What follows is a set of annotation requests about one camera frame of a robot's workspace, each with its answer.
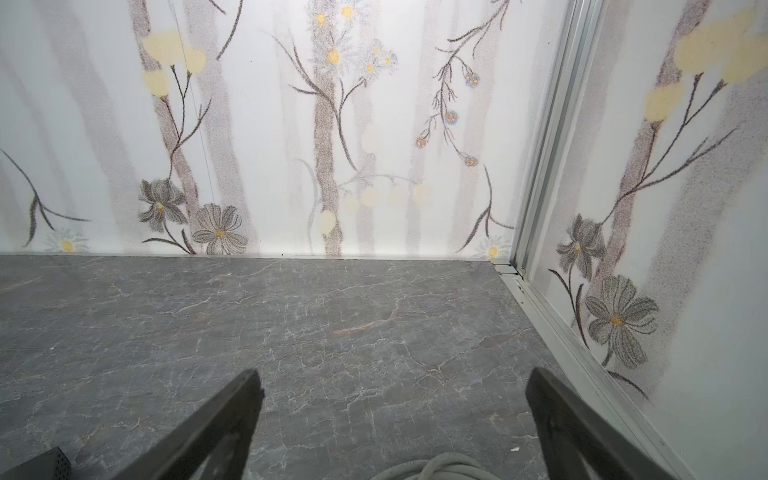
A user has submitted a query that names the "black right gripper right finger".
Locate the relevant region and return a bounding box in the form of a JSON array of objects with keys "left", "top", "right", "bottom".
[{"left": 525, "top": 367, "right": 672, "bottom": 479}]

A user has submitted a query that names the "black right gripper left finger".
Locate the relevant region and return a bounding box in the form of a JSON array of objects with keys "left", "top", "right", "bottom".
[{"left": 116, "top": 369, "right": 265, "bottom": 479}]

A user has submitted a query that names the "aluminium corner frame right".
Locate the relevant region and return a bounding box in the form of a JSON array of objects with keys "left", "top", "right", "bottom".
[{"left": 495, "top": 1, "right": 694, "bottom": 479}]

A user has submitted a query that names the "grey flat network switch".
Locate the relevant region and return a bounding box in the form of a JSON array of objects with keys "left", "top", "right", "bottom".
[{"left": 0, "top": 447, "right": 72, "bottom": 480}]

